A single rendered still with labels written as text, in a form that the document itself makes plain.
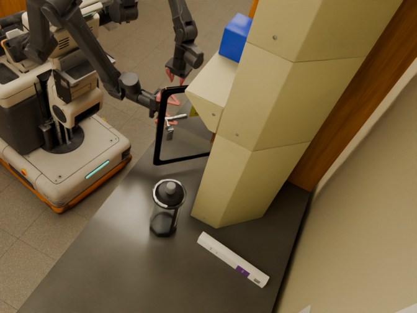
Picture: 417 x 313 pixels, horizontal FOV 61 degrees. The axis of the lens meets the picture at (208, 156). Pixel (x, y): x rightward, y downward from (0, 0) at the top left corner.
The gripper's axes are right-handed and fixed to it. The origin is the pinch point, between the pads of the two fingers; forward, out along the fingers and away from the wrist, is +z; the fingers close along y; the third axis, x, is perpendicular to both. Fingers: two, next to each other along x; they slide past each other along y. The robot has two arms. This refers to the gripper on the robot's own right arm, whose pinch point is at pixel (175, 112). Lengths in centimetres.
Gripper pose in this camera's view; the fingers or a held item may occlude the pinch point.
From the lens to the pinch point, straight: 129.7
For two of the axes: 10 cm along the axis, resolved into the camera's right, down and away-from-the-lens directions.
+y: 1.6, -6.2, -7.7
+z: 8.9, 4.2, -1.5
